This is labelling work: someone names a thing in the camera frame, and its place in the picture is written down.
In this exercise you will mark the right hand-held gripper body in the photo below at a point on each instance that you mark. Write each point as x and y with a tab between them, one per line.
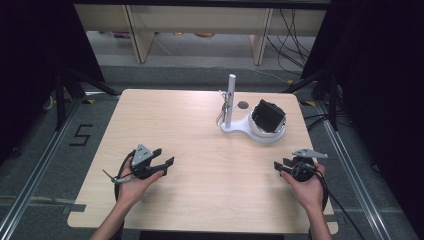
308	170

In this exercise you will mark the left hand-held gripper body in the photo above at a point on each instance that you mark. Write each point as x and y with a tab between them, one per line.
141	158

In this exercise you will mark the silver bowl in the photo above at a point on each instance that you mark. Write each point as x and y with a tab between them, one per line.
256	130

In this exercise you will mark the black wallet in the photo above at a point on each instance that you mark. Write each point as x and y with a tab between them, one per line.
268	116

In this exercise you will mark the white stand with post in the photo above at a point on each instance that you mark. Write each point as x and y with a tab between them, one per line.
230	86

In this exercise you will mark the person's right hand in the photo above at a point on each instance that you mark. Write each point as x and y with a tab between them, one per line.
311	193

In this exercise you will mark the person's left hand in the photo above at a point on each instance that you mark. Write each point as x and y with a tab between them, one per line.
133	190

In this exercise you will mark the yellow black floor tape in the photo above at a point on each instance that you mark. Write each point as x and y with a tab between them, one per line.
88	101
308	103

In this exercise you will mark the dark round table grommet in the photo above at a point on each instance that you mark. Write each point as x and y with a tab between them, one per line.
242	104

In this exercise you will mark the black metal stand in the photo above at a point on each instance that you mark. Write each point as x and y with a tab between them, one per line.
332	100
60	96

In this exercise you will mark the grey floor tape strip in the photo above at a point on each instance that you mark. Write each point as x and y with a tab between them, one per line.
50	203

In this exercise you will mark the yellow round object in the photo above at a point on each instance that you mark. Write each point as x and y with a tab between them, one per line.
204	34

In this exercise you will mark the metal floor rail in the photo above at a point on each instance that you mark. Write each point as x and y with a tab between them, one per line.
353	166
36	166

